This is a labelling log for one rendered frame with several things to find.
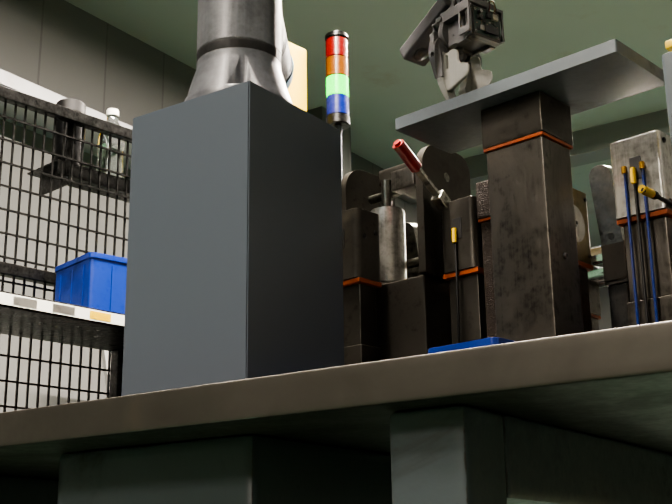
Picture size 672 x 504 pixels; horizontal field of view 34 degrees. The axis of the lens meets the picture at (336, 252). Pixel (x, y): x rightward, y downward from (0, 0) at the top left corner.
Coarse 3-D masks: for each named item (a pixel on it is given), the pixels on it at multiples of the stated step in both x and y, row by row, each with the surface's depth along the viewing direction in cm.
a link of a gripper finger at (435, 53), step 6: (432, 36) 164; (432, 42) 163; (438, 42) 163; (432, 48) 163; (438, 48) 163; (444, 48) 163; (432, 54) 163; (438, 54) 162; (432, 60) 163; (438, 60) 162; (432, 66) 163; (438, 66) 162; (438, 72) 162
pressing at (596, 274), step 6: (594, 246) 173; (600, 246) 171; (594, 252) 172; (600, 252) 171; (594, 258) 178; (600, 258) 178; (594, 264) 180; (594, 270) 185; (600, 270) 185; (588, 276) 188; (594, 276) 188; (600, 276) 189; (600, 282) 191
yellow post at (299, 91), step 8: (296, 48) 321; (296, 56) 320; (304, 56) 323; (296, 64) 319; (304, 64) 322; (296, 72) 318; (304, 72) 321; (296, 80) 318; (304, 80) 320; (288, 88) 314; (296, 88) 317; (304, 88) 320; (296, 96) 316; (304, 96) 319; (296, 104) 316; (304, 104) 318
